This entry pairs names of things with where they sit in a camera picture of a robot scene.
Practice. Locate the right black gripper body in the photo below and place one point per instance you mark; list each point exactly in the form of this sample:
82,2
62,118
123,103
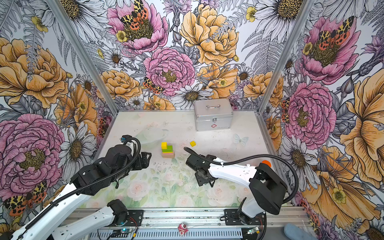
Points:
201,180

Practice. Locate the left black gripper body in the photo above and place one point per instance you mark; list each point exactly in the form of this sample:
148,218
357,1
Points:
137,166

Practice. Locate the green rectangular block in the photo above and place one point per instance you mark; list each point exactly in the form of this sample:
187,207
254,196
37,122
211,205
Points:
168,149

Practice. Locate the natural wood block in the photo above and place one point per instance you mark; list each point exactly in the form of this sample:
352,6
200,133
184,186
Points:
168,155

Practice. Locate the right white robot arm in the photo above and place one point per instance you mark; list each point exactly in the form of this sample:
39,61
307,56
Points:
267,188

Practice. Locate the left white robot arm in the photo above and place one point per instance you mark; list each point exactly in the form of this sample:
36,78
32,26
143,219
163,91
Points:
46,225

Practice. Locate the silver metal case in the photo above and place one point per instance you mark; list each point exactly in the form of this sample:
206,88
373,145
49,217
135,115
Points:
215,114

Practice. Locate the orange cup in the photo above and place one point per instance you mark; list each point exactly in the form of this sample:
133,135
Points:
267,163

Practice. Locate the pink toy figure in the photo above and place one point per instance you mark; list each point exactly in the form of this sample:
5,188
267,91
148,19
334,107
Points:
183,229

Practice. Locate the blue cloth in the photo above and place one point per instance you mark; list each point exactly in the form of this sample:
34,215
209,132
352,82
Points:
295,233

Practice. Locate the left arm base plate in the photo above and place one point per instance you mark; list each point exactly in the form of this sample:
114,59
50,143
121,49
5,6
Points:
132,218

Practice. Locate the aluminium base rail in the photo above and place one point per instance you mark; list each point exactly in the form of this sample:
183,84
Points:
170,218

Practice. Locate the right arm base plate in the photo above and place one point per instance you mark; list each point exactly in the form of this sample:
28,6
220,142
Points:
233,217

